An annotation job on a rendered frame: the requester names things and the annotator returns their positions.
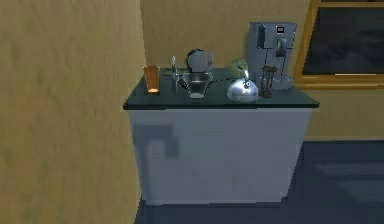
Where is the white spray bottle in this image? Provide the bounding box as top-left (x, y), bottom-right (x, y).
top-left (206, 50), bottom-right (215, 70)

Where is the clear glass pot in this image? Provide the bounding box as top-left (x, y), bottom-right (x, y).
top-left (181, 71), bottom-right (214, 100)

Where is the white cabinet with dark top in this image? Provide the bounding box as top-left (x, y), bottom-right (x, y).
top-left (122, 67), bottom-right (320, 205)

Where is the orange cup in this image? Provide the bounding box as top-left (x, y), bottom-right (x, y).
top-left (142, 65), bottom-right (161, 95)

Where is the silver kettle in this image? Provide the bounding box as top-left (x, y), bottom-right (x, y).
top-left (227, 70), bottom-right (260, 103)

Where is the green lettuce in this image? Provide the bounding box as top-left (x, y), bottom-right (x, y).
top-left (228, 58), bottom-right (249, 78)

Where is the dark pepper mill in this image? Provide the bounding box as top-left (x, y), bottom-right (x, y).
top-left (259, 65), bottom-right (278, 99)

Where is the grey coffee machine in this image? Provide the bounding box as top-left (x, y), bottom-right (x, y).
top-left (245, 21), bottom-right (298, 91)

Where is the yellow framed window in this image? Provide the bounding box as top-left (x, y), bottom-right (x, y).
top-left (294, 0), bottom-right (384, 90)

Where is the grey toaster with black handle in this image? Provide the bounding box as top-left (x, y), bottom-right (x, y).
top-left (185, 48), bottom-right (206, 74)

